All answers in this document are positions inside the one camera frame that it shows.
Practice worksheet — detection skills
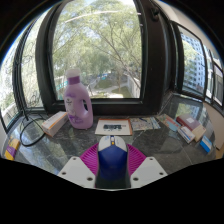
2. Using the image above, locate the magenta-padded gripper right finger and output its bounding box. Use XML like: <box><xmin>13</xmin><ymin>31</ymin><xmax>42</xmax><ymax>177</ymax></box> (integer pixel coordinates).
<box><xmin>126</xmin><ymin>143</ymin><xmax>169</xmax><ymax>190</ymax></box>

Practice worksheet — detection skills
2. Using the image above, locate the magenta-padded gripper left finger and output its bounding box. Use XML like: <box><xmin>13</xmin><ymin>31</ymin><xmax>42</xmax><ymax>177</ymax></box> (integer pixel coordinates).
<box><xmin>57</xmin><ymin>143</ymin><xmax>101</xmax><ymax>190</ymax></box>

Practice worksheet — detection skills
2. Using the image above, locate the blue and white computer mouse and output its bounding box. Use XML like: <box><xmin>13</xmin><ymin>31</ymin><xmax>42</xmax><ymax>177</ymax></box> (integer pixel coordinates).
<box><xmin>96</xmin><ymin>134</ymin><xmax>129</xmax><ymax>183</ymax></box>

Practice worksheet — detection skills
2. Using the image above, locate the printed paper leaflet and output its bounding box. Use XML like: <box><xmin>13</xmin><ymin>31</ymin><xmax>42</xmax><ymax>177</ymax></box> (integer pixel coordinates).
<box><xmin>129</xmin><ymin>116</ymin><xmax>161</xmax><ymax>132</ymax></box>

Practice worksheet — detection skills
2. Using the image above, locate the orange and white box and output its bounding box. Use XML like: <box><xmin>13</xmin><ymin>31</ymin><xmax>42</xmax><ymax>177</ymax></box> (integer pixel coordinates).
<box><xmin>41</xmin><ymin>111</ymin><xmax>69</xmax><ymax>138</ymax></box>

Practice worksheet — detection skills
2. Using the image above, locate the colourful flat booklet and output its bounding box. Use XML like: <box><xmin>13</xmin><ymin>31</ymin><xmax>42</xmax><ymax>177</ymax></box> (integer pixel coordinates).
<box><xmin>156</xmin><ymin>113</ymin><xmax>183</xmax><ymax>133</ymax></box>

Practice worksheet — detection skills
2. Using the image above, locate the white card with dark print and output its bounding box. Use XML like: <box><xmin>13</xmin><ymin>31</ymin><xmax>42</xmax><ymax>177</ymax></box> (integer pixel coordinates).
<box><xmin>94</xmin><ymin>118</ymin><xmax>134</xmax><ymax>137</ymax></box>

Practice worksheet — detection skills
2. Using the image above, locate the purple detergent bottle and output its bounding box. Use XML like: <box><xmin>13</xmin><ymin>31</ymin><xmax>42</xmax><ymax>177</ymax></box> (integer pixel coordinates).
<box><xmin>62</xmin><ymin>68</ymin><xmax>94</xmax><ymax>131</ymax></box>

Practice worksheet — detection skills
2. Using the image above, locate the blue box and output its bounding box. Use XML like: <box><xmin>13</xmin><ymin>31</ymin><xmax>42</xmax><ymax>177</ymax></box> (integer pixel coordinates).
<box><xmin>199</xmin><ymin>135</ymin><xmax>214</xmax><ymax>155</ymax></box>

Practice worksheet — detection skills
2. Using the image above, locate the red book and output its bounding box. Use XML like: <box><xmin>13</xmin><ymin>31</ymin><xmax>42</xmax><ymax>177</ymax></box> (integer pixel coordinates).
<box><xmin>175</xmin><ymin>113</ymin><xmax>207</xmax><ymax>143</ymax></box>

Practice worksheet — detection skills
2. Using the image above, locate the yellow and purple box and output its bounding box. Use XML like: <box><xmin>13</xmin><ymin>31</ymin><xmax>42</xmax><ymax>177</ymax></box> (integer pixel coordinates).
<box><xmin>3</xmin><ymin>138</ymin><xmax>22</xmax><ymax>161</ymax></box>

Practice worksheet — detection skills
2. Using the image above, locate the black cable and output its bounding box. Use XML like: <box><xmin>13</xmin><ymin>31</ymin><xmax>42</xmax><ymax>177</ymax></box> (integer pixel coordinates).
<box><xmin>18</xmin><ymin>112</ymin><xmax>47</xmax><ymax>148</ymax></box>

